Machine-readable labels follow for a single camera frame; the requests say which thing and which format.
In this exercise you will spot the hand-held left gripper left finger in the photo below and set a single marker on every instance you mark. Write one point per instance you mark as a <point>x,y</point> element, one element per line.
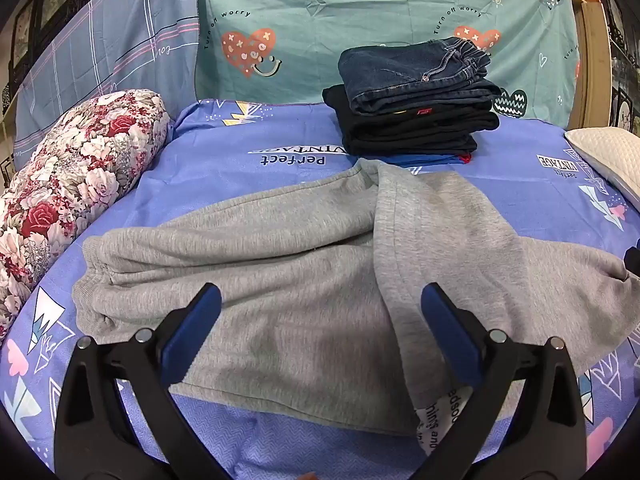
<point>192,327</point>

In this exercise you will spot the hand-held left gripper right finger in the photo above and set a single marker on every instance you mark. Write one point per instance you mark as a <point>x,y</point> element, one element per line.
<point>447,327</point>

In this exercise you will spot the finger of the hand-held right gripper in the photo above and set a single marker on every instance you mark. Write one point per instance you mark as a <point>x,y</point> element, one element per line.
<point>634,260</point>

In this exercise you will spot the grey sweatpants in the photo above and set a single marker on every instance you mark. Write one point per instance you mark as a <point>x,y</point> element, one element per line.
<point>310,310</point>

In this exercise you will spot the folded black pants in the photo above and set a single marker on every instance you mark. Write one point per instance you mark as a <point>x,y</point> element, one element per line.
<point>400,127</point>

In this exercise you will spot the white pillow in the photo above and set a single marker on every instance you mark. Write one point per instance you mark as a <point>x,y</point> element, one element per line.
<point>607,152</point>

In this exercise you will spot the blue printed bed sheet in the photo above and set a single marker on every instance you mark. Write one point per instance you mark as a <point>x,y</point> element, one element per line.
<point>200,180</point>

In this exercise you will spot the folded blue garment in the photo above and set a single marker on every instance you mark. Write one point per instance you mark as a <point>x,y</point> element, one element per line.
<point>425,160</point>

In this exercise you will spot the floral bolster pillow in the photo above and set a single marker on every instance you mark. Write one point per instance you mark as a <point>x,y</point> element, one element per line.
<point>75,170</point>

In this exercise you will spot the folded blue jeans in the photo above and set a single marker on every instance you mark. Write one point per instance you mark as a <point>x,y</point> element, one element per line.
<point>410,77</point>

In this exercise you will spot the grey-blue plaid sheet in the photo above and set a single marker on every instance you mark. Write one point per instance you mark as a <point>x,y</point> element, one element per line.
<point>105,55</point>

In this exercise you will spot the teal heart-print sheet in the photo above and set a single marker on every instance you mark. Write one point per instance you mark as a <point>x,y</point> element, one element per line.
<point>350,30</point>

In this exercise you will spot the wooden bed frame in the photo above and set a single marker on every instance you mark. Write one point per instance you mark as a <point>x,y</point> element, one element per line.
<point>592,60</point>

